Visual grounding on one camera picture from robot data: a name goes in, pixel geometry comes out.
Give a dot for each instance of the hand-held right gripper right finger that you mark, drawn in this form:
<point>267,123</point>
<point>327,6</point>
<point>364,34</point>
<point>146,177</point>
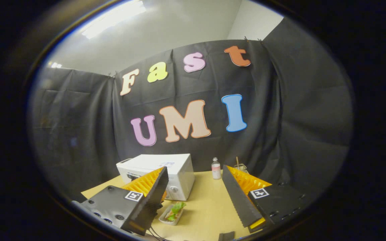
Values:
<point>236,197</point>

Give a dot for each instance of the small white food tray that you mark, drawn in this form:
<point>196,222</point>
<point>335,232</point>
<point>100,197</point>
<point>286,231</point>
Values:
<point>166,219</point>

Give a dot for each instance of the white microwave oven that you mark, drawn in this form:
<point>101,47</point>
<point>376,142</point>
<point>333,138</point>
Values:
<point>183,177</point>

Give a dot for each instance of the wooden stick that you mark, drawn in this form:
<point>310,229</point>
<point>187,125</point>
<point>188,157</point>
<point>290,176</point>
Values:
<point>237,161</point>

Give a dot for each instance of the clear bottle with pink label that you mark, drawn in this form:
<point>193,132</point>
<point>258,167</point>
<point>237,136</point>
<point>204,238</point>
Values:
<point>216,170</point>

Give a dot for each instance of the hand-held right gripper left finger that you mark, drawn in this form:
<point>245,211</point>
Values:
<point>156,197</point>

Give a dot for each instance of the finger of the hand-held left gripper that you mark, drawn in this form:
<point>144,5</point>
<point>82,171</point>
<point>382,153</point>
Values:
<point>164,195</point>

